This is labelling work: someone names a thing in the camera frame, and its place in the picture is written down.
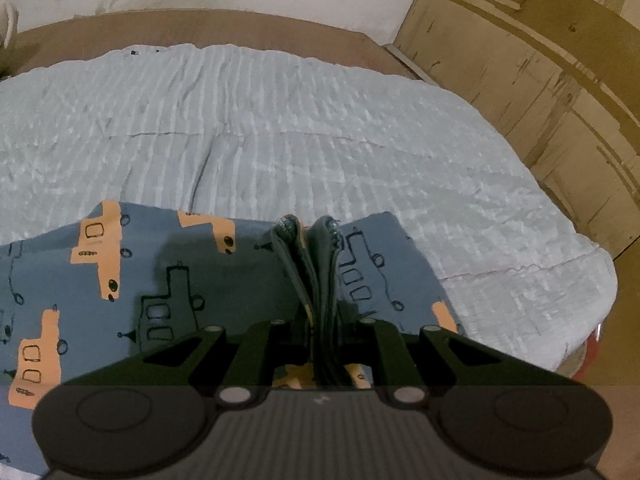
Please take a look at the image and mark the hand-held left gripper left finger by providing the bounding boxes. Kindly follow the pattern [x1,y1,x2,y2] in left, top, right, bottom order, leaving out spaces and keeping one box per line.
[90,319,307,407]

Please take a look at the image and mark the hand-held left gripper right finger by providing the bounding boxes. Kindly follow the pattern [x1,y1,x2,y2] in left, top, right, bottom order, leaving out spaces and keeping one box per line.
[342,317,551,407]

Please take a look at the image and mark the blue pants with orange print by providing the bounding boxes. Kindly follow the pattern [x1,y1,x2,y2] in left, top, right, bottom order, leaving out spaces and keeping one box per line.
[0,200,468,478]

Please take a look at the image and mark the light blue quilted blanket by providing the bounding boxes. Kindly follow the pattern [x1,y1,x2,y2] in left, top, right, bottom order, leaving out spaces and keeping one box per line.
[0,42,618,373]

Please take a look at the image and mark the plywood panel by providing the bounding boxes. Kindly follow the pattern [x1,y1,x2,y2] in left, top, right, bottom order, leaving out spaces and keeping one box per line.
[382,0,640,261]

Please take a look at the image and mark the white comforter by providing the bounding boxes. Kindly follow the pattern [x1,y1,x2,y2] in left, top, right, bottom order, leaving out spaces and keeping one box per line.
[0,0,19,48]

